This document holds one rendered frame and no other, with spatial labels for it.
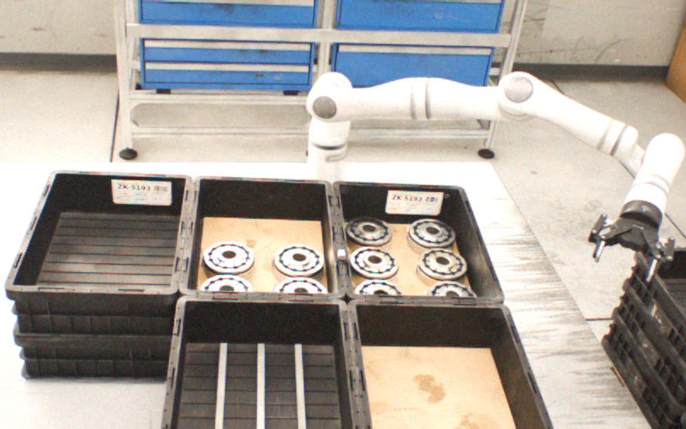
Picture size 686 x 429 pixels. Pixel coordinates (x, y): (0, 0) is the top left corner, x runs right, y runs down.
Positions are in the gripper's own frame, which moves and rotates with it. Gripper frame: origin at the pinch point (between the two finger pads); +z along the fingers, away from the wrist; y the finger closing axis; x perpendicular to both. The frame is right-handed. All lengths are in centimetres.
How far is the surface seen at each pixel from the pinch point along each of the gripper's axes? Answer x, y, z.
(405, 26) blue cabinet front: 87, -111, -166
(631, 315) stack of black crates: 76, 9, -53
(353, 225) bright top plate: 20, -55, -2
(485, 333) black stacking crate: 13.7, -18.5, 15.2
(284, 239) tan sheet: 20, -67, 8
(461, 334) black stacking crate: 13.7, -22.3, 17.6
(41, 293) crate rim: -1, -88, 53
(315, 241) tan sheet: 21, -61, 5
